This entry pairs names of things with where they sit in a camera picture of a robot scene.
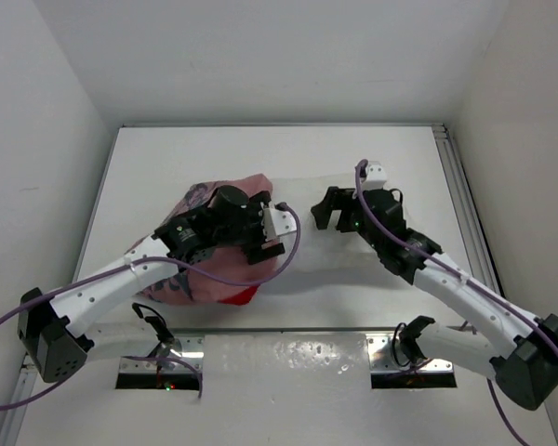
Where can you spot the aluminium frame rail left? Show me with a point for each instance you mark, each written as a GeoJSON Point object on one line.
{"type": "Point", "coordinates": [23, 390]}

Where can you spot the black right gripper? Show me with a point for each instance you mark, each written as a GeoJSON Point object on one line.
{"type": "Point", "coordinates": [340, 210]}

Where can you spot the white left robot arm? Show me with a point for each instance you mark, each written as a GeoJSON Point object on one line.
{"type": "Point", "coordinates": [64, 332]}

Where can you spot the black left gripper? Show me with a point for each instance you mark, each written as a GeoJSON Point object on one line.
{"type": "Point", "coordinates": [254, 207]}

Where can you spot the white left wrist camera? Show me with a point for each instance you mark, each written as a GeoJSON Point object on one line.
{"type": "Point", "coordinates": [277, 222]}

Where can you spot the aluminium frame rail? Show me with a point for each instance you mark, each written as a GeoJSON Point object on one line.
{"type": "Point", "coordinates": [23, 390]}
{"type": "Point", "coordinates": [471, 229]}

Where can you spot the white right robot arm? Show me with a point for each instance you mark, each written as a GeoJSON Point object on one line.
{"type": "Point", "coordinates": [511, 346]}

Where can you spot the white pillow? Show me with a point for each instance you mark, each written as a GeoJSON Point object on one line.
{"type": "Point", "coordinates": [327, 256]}

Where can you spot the aluminium frame rail right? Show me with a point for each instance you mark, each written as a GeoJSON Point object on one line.
{"type": "Point", "coordinates": [471, 229]}

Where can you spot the white front cover board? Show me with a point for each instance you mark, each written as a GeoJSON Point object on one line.
{"type": "Point", "coordinates": [278, 390]}

